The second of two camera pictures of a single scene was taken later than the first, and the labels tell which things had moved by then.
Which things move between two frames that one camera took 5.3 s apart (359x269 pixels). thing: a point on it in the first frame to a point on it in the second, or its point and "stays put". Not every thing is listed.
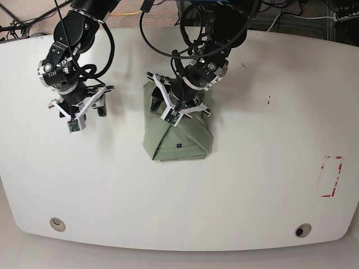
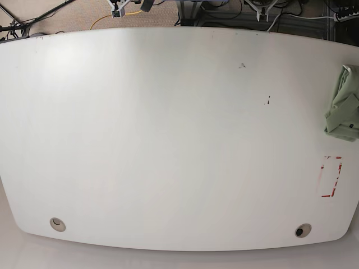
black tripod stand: x=16 y=25 stays put
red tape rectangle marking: x=335 y=186 stays put
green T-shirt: x=191 y=139 to x=342 y=120
